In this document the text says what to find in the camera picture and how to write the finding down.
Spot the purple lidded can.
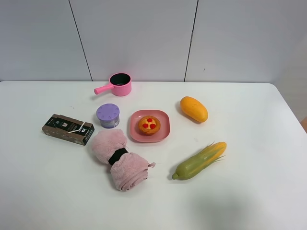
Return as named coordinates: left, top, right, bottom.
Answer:
left=96, top=103, right=120, bottom=129

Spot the fruit egg tart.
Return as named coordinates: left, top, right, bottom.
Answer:
left=138, top=115, right=161, bottom=136

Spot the pink square plate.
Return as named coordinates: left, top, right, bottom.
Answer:
left=130, top=110, right=170, bottom=143

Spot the orange mango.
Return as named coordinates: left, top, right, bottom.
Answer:
left=180, top=96, right=209, bottom=123

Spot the pink toy saucepan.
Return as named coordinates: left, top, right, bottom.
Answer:
left=94, top=73, right=131, bottom=96

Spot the black elastic band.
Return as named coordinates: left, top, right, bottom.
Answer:
left=108, top=148, right=128, bottom=166

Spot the rolled pink towel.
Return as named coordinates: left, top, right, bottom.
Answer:
left=92, top=129, right=155, bottom=191

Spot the green yellow corn cob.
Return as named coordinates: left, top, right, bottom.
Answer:
left=172, top=142, right=227, bottom=180

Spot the dark cardboard box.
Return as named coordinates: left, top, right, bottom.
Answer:
left=42, top=114, right=94, bottom=146

